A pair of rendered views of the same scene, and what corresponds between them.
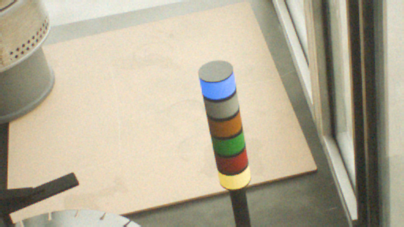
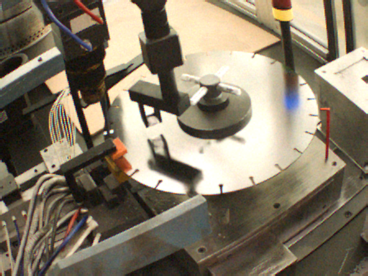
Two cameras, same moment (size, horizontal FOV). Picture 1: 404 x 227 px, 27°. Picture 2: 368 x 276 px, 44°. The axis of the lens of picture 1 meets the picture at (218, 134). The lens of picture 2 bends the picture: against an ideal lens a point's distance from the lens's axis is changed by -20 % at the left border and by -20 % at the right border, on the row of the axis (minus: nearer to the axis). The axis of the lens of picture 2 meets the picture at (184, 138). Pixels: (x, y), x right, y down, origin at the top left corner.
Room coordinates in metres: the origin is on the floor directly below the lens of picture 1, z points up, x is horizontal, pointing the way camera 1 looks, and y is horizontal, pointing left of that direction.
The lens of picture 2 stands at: (0.16, 0.54, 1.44)
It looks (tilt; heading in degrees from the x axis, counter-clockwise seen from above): 40 degrees down; 337
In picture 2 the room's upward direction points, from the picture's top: 12 degrees counter-clockwise
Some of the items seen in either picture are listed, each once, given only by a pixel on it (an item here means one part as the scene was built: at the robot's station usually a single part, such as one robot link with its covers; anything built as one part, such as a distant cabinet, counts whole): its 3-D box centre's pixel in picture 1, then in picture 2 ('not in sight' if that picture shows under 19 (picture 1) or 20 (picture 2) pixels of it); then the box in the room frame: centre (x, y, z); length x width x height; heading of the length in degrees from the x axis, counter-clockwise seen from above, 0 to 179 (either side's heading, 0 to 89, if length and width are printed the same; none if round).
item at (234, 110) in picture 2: not in sight; (213, 102); (0.72, 0.26, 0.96); 0.11 x 0.11 x 0.03
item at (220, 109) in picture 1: (220, 99); not in sight; (0.86, -0.01, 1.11); 0.05 x 0.04 x 0.03; 0
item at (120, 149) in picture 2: not in sight; (96, 171); (0.72, 0.45, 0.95); 0.10 x 0.03 x 0.07; 90
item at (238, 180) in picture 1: (233, 171); (282, 11); (0.86, -0.01, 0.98); 0.05 x 0.04 x 0.03; 0
